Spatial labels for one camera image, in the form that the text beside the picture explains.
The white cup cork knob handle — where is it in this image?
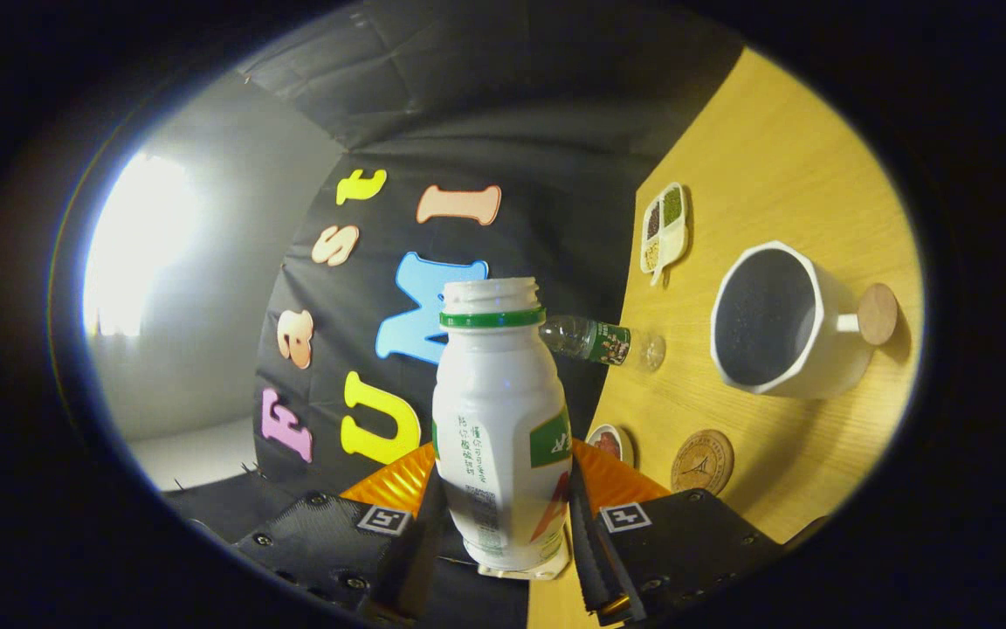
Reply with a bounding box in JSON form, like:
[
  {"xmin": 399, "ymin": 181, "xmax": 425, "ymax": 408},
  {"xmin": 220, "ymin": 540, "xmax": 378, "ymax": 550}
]
[{"xmin": 710, "ymin": 240, "xmax": 899, "ymax": 401}]

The round cork coaster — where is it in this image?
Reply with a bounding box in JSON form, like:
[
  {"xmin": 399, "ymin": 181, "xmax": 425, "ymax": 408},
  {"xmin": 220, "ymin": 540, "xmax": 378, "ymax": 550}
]
[{"xmin": 671, "ymin": 429, "xmax": 735, "ymax": 496}]

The white round plate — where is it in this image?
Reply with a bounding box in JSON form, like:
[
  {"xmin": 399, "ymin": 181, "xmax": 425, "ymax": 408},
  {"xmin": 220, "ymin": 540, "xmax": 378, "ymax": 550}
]
[{"xmin": 586, "ymin": 424, "xmax": 635, "ymax": 468}]

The clear water bottle green label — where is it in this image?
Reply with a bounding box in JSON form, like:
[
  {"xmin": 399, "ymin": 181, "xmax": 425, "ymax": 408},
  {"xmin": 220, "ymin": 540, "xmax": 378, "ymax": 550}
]
[{"xmin": 541, "ymin": 314, "xmax": 667, "ymax": 372}]

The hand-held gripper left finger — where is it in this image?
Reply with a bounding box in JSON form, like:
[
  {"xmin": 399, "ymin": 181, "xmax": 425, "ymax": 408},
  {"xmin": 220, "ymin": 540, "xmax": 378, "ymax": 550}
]
[{"xmin": 232, "ymin": 441, "xmax": 443, "ymax": 626}]

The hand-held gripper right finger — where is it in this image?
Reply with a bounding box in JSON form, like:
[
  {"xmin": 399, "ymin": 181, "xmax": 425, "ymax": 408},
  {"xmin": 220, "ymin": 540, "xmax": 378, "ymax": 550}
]
[{"xmin": 566, "ymin": 437, "xmax": 783, "ymax": 626}]

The white divided tray of beans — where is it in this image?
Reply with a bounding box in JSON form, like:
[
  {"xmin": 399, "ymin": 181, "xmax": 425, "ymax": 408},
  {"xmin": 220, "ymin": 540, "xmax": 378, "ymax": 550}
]
[{"xmin": 640, "ymin": 182, "xmax": 690, "ymax": 287}]

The wooden table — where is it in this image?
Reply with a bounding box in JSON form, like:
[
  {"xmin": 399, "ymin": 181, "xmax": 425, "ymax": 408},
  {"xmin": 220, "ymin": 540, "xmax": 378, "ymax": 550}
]
[{"xmin": 525, "ymin": 45, "xmax": 925, "ymax": 629}]

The black backdrop cloth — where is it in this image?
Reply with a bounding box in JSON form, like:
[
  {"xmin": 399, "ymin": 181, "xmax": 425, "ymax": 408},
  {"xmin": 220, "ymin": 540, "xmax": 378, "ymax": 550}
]
[{"xmin": 162, "ymin": 0, "xmax": 744, "ymax": 629}]

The white juice bottle green ring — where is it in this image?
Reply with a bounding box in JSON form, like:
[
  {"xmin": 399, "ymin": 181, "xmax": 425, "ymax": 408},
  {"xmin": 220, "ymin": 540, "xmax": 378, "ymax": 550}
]
[{"xmin": 431, "ymin": 277, "xmax": 574, "ymax": 573}]

